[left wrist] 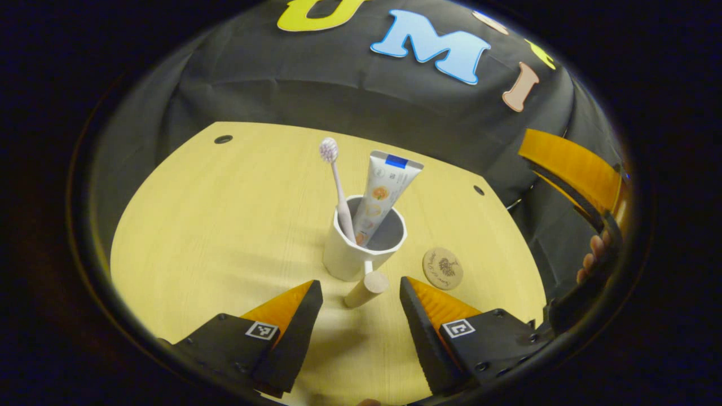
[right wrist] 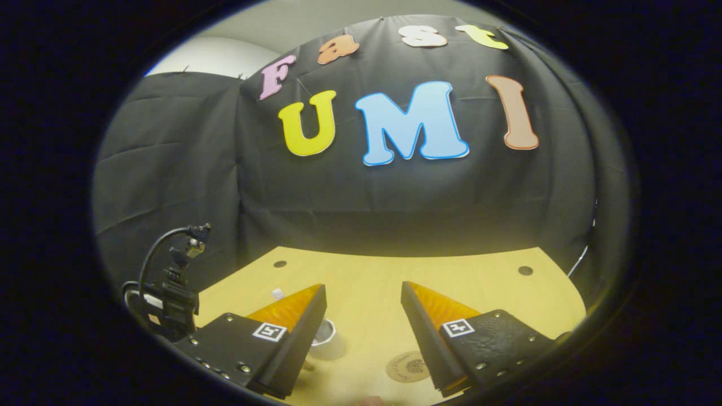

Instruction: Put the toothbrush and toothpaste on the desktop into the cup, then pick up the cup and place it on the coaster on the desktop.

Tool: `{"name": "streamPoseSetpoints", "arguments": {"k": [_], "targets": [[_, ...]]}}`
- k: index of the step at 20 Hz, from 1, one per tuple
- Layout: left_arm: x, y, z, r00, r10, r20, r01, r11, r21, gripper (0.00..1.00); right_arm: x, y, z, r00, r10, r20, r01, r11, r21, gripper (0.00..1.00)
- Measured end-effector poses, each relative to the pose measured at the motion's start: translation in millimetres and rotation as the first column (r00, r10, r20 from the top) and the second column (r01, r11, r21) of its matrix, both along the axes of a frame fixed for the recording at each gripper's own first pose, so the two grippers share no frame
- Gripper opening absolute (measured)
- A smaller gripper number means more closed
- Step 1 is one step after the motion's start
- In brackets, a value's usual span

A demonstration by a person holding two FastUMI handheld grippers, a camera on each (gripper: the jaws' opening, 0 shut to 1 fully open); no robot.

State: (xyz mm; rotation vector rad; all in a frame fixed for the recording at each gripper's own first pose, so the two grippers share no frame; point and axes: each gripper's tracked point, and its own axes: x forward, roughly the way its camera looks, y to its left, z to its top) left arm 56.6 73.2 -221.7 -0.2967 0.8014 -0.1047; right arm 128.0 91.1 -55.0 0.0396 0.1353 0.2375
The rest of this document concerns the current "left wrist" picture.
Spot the round wooden coaster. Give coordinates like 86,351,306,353
422,247,464,291

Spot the light wooden desktop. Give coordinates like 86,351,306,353
110,120,548,406

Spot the pink white toothbrush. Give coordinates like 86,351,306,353
319,137,357,244

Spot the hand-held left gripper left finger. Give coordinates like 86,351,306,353
158,279,324,398

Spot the white toothpaste tube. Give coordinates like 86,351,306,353
353,150,424,248

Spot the white cup with wooden handle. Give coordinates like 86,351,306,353
323,195,408,309

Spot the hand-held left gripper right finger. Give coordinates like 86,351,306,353
399,276,556,395

